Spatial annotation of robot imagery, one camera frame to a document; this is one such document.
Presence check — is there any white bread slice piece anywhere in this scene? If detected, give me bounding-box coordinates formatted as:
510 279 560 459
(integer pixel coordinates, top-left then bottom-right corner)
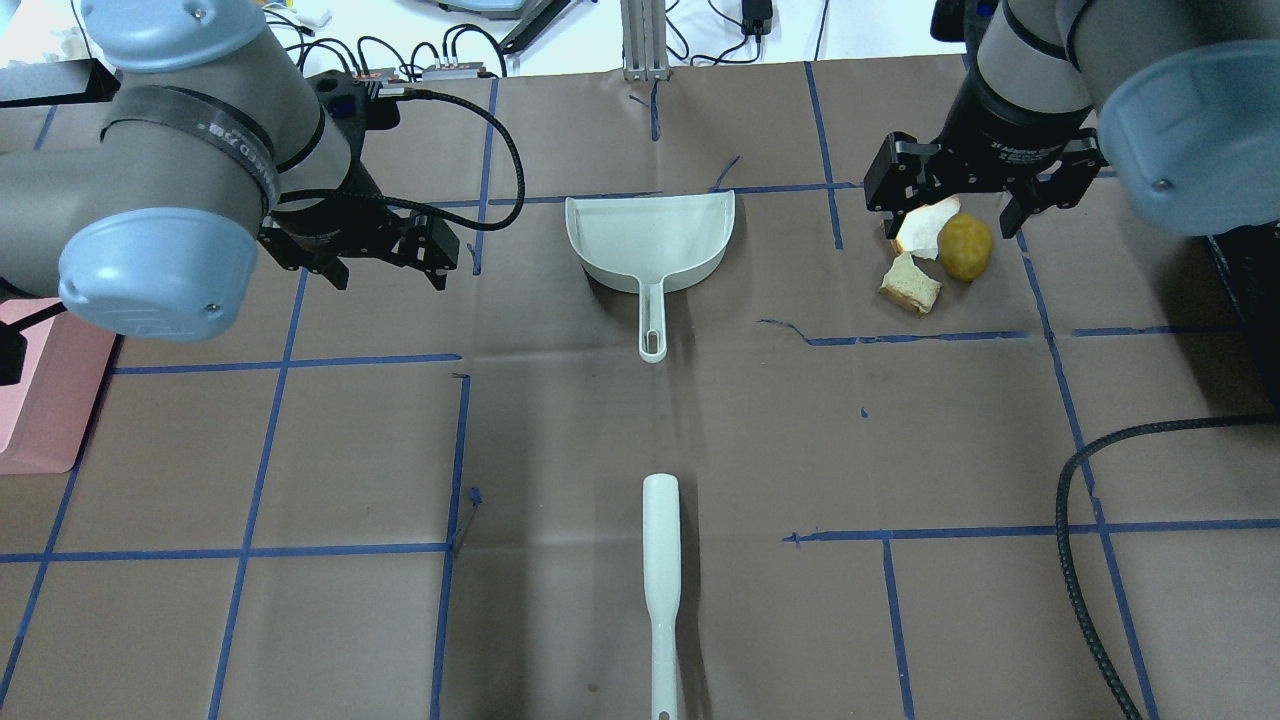
891 196 963 260

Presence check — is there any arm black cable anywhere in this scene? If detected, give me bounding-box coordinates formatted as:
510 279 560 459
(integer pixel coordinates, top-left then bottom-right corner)
280 88 526 234
1056 413 1280 720

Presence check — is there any yellow potato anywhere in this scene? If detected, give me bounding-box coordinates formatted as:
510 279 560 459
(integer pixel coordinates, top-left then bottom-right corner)
937 211 995 282

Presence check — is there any toasted bread chunk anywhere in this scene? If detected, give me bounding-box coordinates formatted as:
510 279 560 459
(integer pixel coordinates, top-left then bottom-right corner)
878 252 943 315

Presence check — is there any black power adapter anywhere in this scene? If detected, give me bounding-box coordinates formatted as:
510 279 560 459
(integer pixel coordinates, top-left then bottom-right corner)
740 0 774 37

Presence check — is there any pale green dustpan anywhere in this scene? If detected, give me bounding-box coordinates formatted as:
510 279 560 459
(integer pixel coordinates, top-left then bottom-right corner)
564 191 736 364

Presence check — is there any pink bin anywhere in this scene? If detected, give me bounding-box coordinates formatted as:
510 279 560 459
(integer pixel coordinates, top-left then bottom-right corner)
1 313 116 477

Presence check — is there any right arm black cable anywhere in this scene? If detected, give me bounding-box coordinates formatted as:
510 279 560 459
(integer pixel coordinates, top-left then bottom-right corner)
1056 413 1280 720

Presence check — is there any aluminium extrusion post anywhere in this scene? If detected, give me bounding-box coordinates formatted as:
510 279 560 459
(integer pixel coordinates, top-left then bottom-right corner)
620 0 669 82

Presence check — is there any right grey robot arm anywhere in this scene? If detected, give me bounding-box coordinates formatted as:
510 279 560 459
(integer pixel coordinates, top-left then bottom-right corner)
863 1 1279 237

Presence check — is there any small grey hub box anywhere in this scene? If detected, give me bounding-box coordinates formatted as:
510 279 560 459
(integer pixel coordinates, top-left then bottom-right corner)
419 61 492 82

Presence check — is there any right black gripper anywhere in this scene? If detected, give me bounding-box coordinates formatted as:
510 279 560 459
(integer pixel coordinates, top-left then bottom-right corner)
863 79 1107 240

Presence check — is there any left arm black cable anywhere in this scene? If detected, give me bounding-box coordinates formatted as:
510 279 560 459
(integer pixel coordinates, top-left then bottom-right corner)
280 88 526 234

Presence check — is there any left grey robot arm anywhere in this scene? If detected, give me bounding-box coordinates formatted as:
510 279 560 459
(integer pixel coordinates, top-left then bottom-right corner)
1 1 460 342

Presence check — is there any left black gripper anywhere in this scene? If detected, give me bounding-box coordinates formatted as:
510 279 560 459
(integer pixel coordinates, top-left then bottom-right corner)
259 196 460 292

